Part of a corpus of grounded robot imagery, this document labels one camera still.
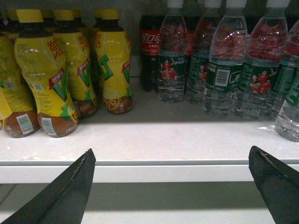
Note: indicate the clear water bottle green label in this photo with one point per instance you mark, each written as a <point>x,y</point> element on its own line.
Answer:
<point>286,73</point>
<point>263,54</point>
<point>172,54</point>
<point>287,121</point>
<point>201,43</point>
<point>225,60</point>

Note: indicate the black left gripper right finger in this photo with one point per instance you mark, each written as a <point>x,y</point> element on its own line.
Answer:
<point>278,185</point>

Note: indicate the yellow lemon tea bottle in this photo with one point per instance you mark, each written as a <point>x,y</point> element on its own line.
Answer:
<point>113,50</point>
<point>78,62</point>
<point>18,116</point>
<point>42,61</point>

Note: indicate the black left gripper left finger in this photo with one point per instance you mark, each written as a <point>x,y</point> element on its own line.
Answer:
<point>64,200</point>

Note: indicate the dark cola bottle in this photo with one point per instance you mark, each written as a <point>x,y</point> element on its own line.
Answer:
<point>149,30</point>

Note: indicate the white metal shelf board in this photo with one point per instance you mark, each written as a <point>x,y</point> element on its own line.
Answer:
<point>154,142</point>

